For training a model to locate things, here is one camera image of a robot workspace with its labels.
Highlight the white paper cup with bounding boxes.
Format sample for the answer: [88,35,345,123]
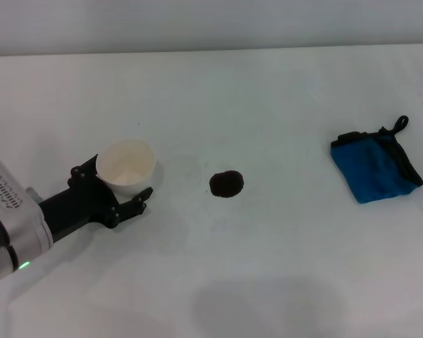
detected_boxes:
[96,138,157,198]

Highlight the dark brown round lump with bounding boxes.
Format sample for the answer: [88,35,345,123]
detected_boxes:
[209,170,246,199]

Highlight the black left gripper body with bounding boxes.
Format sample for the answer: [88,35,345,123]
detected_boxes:
[37,177,121,244]

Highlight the silver connector plug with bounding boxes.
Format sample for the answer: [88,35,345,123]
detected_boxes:
[25,187,44,204]

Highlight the blue rag with black trim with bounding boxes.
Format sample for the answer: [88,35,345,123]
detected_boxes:
[330,115,423,205]

